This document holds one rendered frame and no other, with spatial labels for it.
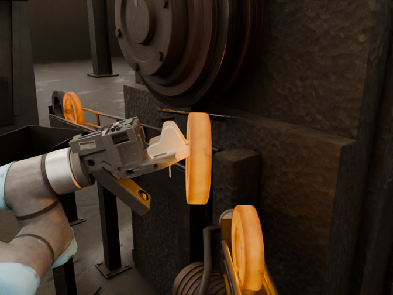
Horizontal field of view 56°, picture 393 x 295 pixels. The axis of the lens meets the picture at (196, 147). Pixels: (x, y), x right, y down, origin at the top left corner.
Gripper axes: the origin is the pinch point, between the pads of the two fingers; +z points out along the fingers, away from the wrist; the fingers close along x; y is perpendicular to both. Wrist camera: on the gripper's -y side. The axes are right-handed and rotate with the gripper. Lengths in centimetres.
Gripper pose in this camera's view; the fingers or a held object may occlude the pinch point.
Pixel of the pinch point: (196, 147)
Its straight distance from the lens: 63.2
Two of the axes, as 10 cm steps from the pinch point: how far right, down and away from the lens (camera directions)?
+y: -2.6, -9.1, -3.3
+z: 9.6, -2.6, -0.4
